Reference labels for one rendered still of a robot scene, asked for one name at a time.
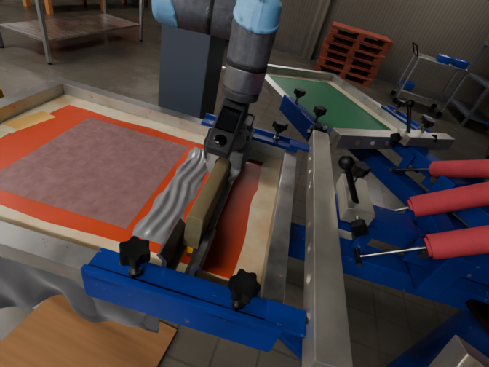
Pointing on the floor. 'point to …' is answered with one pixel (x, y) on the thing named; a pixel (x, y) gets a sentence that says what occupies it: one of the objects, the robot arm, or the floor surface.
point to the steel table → (70, 26)
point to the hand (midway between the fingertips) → (220, 177)
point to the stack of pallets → (353, 53)
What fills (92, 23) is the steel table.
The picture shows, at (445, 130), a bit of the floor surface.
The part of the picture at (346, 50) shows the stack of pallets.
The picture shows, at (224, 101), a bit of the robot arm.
